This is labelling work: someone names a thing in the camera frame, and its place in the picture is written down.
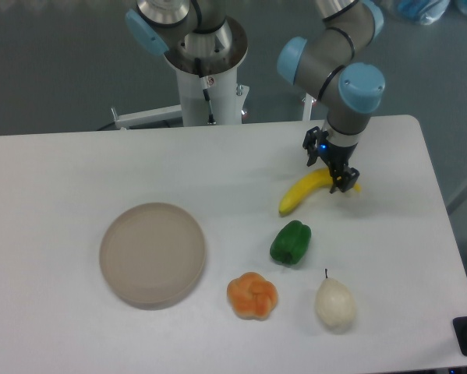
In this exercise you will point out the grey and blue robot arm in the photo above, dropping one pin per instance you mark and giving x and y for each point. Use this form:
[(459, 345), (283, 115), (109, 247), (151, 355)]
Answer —
[(205, 47)]

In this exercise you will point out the white right frame bar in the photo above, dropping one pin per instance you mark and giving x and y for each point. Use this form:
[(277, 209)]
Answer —
[(309, 102)]

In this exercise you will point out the white frame bar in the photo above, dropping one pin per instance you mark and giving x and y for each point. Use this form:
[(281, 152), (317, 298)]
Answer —
[(152, 118), (309, 102)]

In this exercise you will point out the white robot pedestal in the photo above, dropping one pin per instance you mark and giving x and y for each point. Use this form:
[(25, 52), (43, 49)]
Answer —
[(216, 99)]

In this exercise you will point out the green bell pepper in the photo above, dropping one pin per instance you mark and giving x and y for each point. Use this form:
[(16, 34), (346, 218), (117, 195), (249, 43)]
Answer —
[(291, 243)]

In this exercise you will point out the yellow banana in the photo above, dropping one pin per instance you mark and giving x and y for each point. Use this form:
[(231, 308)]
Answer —
[(318, 179)]

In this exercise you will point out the white left frame bar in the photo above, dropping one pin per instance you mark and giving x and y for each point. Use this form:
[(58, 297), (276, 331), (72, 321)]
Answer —
[(152, 118)]

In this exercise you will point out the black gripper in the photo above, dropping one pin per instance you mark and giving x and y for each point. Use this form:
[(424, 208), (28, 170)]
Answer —
[(335, 157)]

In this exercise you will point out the beige round plate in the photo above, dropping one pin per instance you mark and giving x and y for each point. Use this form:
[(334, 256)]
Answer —
[(152, 255)]

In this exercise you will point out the white pear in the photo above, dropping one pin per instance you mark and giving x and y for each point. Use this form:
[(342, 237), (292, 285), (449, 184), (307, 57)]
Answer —
[(335, 306)]

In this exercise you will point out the orange knotted bread roll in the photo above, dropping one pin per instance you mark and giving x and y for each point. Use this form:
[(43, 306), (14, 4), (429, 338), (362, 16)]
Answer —
[(251, 296)]

